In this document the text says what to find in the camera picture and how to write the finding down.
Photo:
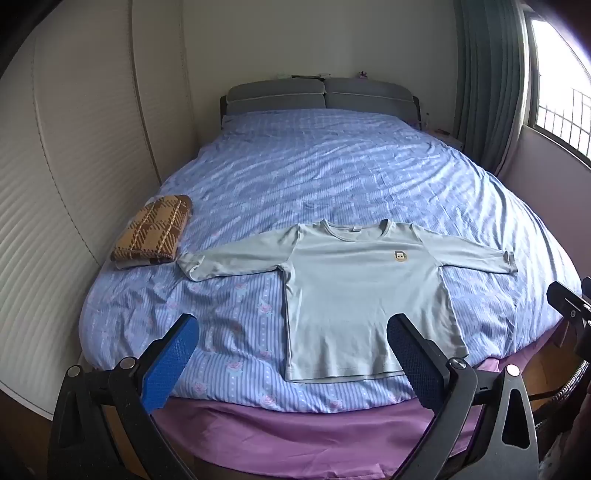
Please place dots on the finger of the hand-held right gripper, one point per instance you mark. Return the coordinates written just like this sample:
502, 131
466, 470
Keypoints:
565, 300

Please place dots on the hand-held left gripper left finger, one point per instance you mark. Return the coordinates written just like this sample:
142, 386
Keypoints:
168, 364

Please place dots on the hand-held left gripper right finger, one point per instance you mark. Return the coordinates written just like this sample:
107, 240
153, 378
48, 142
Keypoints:
415, 364

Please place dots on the light green long-sleeve shirt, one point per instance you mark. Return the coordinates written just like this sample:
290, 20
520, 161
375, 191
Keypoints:
360, 300

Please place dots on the brown plaid folded cloth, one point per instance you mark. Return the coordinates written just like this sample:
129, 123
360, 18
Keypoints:
152, 230

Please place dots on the purple bed sheet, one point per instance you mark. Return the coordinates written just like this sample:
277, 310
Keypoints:
300, 438

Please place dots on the bed with blue striped sheet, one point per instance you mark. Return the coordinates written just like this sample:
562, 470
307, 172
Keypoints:
323, 175

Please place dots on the grey-blue curtain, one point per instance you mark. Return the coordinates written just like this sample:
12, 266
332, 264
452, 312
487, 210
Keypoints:
489, 92

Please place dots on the window with metal grille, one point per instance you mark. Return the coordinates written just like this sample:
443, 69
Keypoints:
558, 69

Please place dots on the white louvered wardrobe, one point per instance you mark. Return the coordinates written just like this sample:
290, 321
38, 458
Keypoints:
92, 138

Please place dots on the grey padded headboard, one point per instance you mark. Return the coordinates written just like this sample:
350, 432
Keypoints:
222, 107

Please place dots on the grey headboard cushion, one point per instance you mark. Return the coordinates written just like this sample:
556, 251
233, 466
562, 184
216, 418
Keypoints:
274, 96
367, 97

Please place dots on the small dark figurine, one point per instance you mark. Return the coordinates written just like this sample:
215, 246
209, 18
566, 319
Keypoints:
362, 74

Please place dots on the flat dark object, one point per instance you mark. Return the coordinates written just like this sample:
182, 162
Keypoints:
307, 75

